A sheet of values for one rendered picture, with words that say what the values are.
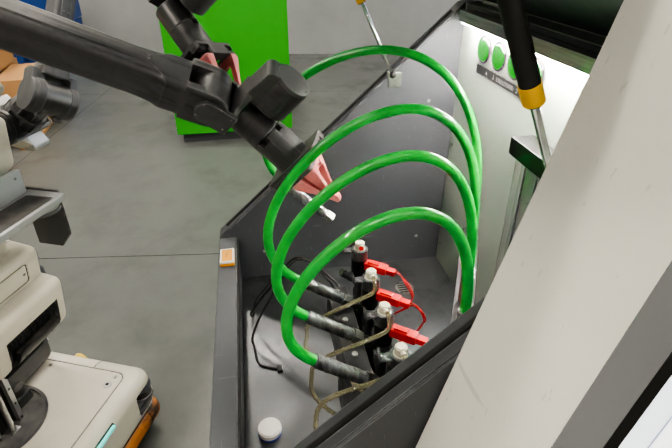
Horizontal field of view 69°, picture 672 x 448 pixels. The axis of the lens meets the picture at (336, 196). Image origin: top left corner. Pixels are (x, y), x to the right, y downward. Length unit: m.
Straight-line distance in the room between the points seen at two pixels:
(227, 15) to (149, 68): 3.33
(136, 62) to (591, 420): 0.61
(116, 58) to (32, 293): 0.84
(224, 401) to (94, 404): 1.03
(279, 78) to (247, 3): 3.33
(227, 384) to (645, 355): 0.63
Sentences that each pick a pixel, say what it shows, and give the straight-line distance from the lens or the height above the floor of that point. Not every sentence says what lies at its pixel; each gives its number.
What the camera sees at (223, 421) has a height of 0.95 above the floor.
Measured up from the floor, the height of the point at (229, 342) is 0.95.
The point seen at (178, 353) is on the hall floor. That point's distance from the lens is 2.28.
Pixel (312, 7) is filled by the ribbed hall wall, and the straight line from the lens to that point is 7.21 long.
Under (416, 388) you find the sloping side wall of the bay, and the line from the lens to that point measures 0.54.
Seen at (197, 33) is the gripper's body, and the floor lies 1.42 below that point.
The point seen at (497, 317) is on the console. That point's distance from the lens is 0.46.
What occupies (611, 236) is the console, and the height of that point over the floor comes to 1.40.
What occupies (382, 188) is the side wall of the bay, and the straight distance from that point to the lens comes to 1.16.
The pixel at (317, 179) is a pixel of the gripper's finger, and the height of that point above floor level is 1.25.
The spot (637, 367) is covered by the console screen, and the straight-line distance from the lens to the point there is 0.35.
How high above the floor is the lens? 1.58
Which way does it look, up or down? 29 degrees down
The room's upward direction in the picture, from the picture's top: straight up
